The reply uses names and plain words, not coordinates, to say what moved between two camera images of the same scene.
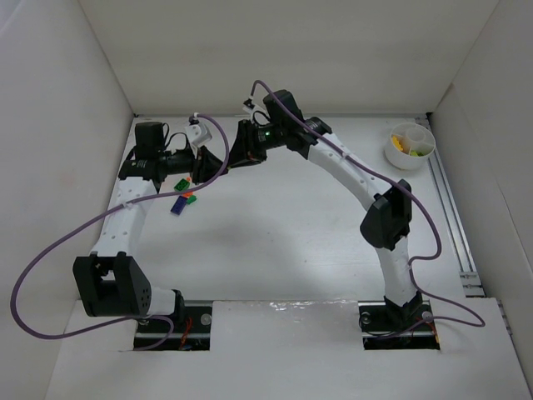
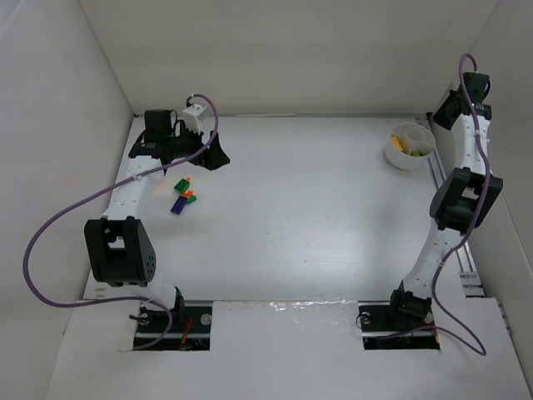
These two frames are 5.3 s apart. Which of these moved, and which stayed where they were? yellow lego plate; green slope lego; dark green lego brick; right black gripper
Moved: right black gripper
Stayed: green slope lego; yellow lego plate; dark green lego brick
